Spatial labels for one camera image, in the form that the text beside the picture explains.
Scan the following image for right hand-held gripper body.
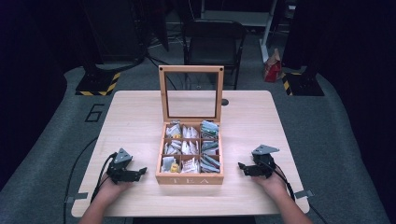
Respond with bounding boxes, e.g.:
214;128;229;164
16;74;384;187
250;144;280;179

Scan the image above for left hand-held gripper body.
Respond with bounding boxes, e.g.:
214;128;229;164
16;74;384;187
106;147;138;185

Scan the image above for person's left hand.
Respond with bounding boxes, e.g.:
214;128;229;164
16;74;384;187
98;174;134;204

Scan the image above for person's right hand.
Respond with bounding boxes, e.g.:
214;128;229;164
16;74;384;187
251;173;290;200

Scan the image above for mixed white and yellow tea packets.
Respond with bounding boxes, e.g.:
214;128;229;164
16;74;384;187
161;120;183;174

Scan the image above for row of grey-green tea packets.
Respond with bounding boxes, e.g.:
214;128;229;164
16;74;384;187
199;119;221;174

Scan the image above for wooden tea box, glass lid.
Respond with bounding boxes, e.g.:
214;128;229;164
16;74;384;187
155;64;225;186

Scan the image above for grey tape strip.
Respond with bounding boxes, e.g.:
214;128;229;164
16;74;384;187
293;189;315;200
64;192;90;204

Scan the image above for row of white tea packets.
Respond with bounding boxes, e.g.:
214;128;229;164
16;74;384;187
180;124;201;175

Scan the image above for black stand base, yellow stripes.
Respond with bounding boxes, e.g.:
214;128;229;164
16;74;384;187
281;70;325;97
75;63;121;97

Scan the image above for red and brown paper bag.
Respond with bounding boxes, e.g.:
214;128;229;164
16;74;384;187
263;48;283;83

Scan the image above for black folding chair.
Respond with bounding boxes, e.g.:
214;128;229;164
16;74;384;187
182;19;248;91

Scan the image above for dark curtain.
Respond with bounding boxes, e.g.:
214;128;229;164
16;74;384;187
0;0;94;190
281;0;396;104

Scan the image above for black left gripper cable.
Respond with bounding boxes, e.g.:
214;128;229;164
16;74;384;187
90;151;119;203

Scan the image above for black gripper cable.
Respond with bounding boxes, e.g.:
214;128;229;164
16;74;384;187
264;159;329;224
90;151;119;203

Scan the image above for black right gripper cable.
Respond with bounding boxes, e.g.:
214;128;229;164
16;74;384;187
264;159;329;224

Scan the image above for thin black floor cable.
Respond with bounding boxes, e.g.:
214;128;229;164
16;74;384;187
145;54;178;91

